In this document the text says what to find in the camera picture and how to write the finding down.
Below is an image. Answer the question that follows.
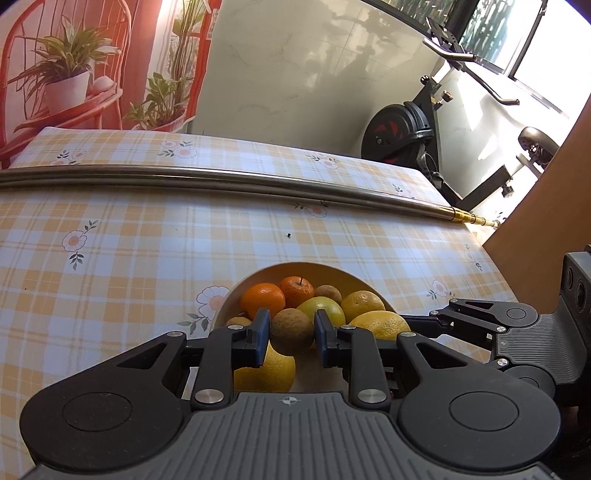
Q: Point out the green-yellow citrus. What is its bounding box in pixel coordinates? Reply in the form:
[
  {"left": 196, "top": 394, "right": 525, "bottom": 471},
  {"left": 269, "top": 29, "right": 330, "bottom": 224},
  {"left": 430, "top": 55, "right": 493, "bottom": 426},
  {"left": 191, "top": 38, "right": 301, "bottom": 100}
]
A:
[{"left": 295, "top": 296, "right": 347, "bottom": 326}]

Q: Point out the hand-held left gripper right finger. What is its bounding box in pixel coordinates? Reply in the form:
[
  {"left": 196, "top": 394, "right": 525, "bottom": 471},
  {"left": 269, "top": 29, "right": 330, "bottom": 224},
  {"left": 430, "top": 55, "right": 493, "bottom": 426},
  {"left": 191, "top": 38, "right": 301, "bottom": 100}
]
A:
[{"left": 315, "top": 309, "right": 467, "bottom": 411}]

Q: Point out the black exercise bike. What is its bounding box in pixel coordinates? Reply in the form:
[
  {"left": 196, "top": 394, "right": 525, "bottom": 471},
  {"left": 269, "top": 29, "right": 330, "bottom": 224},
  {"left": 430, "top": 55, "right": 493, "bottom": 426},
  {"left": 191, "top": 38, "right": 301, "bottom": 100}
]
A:
[{"left": 360, "top": 16, "right": 561, "bottom": 213}]

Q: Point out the beige round bowl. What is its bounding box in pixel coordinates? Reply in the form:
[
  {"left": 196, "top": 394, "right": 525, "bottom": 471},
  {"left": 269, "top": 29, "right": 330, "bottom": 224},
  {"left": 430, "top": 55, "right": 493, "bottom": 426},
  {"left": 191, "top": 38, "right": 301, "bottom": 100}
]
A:
[{"left": 216, "top": 262, "right": 398, "bottom": 393}]

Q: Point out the yellow lemon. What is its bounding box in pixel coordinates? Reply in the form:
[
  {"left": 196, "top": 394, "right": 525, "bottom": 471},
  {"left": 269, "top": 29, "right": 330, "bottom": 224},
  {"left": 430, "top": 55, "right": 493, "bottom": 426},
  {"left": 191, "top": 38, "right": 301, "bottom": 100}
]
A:
[
  {"left": 347, "top": 311, "right": 411, "bottom": 341},
  {"left": 233, "top": 344, "right": 296, "bottom": 393}
]

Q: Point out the yellow orange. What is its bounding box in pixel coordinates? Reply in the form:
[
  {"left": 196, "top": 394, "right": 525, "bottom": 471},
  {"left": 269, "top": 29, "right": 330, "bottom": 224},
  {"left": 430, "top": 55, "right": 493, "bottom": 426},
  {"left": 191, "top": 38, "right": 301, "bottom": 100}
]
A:
[{"left": 340, "top": 290, "right": 386, "bottom": 320}]

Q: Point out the printed room backdrop cloth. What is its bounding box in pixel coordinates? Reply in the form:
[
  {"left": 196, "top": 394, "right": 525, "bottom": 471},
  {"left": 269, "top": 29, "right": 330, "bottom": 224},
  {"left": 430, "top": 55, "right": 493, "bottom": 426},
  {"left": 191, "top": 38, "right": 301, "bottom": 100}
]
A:
[{"left": 0, "top": 0, "right": 223, "bottom": 169}]

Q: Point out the long metal rod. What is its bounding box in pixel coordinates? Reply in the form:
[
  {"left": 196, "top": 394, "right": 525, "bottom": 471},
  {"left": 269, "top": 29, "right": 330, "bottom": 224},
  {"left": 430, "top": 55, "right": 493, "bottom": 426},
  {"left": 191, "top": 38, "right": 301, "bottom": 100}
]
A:
[{"left": 0, "top": 165, "right": 502, "bottom": 229}]

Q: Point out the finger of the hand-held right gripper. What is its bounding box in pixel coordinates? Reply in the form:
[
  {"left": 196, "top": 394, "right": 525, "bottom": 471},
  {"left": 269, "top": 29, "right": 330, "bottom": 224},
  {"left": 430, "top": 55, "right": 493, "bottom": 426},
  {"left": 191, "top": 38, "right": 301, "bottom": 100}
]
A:
[
  {"left": 428, "top": 298, "right": 525, "bottom": 334},
  {"left": 399, "top": 315, "right": 499, "bottom": 366}
]

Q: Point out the brown wooden board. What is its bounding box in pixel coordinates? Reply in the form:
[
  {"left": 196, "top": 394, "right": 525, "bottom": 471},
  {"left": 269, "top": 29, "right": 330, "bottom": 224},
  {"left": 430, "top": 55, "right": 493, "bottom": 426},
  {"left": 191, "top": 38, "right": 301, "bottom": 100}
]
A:
[{"left": 482, "top": 92, "right": 591, "bottom": 315}]

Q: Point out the large orange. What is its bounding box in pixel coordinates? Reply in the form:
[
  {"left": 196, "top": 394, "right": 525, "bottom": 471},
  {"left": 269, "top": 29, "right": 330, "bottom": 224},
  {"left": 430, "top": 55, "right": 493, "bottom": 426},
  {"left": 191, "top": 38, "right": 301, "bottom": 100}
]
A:
[{"left": 241, "top": 282, "right": 287, "bottom": 320}]

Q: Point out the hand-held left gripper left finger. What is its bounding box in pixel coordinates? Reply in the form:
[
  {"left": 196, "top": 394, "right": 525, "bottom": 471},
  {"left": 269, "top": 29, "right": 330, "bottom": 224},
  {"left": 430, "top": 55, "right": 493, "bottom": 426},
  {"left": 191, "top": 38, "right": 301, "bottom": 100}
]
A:
[{"left": 108, "top": 308, "right": 271, "bottom": 411}]

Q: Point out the tangerine with stem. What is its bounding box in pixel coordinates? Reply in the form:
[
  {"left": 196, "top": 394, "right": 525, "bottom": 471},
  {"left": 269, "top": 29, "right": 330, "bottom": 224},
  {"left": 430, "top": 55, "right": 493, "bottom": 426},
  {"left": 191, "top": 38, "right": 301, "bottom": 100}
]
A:
[{"left": 279, "top": 275, "right": 315, "bottom": 309}]

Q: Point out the dark framed window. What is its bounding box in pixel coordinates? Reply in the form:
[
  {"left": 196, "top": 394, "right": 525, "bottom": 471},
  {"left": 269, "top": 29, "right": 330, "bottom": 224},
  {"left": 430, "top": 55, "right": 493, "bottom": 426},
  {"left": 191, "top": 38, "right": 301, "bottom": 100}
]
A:
[{"left": 360, "top": 0, "right": 591, "bottom": 116}]

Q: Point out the orange plaid floral tablecloth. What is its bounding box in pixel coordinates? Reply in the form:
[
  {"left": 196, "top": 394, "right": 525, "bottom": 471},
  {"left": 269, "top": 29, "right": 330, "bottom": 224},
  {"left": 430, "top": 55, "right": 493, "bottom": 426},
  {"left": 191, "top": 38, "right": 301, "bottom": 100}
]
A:
[{"left": 0, "top": 127, "right": 522, "bottom": 402}]

